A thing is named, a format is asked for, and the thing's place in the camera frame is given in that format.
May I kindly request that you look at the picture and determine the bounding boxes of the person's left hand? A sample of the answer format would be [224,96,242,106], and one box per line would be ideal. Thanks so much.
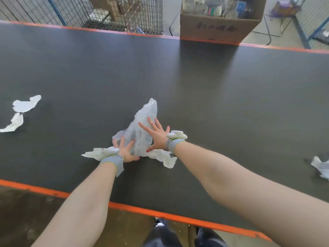
[112,137,140,163]

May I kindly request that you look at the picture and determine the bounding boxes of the person's right hand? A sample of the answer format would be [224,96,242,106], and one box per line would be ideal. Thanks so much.
[138,117,170,153]

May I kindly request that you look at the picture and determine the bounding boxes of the clear plastic bag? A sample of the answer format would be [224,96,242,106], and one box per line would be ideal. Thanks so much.
[112,98,158,157]

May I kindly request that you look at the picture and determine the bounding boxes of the person's right forearm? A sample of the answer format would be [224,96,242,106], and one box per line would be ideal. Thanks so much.
[174,141,329,247]

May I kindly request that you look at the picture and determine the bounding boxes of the person's left forearm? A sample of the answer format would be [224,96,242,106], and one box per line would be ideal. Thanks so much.
[31,162,121,247]

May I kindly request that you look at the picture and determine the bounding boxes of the white tracker on grey wristband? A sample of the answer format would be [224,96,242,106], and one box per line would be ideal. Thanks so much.
[100,147,124,177]
[164,130,188,155]

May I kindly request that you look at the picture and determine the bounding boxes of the brown cardboard box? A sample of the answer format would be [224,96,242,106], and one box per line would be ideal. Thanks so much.
[180,0,268,45]

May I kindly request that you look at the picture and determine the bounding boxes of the cardboard boxes inside cage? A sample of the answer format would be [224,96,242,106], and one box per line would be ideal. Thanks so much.
[87,0,142,24]

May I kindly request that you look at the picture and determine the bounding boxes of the pile of clear plastic bottles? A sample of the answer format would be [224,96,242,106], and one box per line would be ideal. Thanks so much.
[182,0,257,19]

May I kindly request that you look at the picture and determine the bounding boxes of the purple packet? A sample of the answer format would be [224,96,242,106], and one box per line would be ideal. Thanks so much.
[270,0,302,19]

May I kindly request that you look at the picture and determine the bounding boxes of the black wire mesh cage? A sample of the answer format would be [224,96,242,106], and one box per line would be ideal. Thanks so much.
[0,0,164,35]

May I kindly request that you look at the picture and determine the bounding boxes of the black metal wire stand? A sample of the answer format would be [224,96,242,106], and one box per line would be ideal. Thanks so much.
[251,13,296,46]

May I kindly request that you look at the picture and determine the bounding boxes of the blue metal frame post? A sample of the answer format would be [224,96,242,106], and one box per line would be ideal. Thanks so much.
[46,0,68,27]

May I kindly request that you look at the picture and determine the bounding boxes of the blue frame mesh rack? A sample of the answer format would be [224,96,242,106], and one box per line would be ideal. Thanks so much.
[292,0,329,50]

